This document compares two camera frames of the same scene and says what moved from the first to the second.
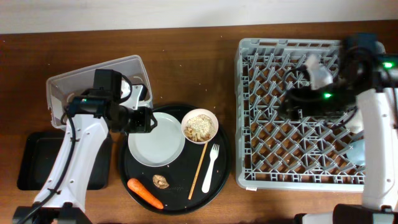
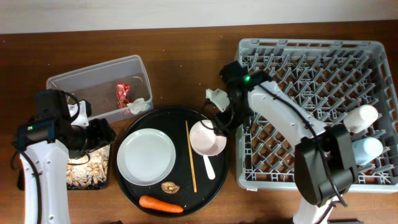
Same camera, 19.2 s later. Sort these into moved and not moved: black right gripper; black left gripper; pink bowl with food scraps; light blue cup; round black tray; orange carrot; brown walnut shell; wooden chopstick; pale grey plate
Moved: brown walnut shell; pink bowl with food scraps; black left gripper; orange carrot; wooden chopstick; pale grey plate; black right gripper
Not moved: light blue cup; round black tray
